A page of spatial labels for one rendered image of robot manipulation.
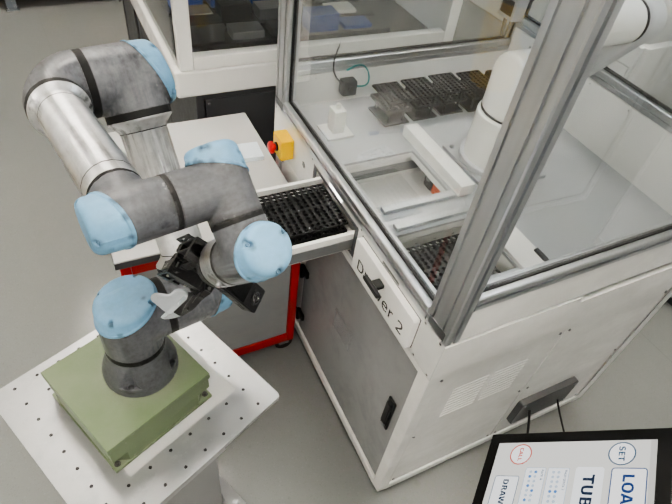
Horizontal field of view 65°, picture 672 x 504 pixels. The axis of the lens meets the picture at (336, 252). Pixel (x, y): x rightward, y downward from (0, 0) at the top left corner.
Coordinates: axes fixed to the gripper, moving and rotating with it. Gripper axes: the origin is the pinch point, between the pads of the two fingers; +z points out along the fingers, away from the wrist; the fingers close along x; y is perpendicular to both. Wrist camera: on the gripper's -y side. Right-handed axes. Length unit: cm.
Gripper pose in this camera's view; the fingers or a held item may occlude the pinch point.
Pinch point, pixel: (185, 282)
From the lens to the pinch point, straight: 101.2
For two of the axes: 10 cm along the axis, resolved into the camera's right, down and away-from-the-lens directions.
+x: -3.4, 8.5, -4.0
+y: -7.3, -5.1, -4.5
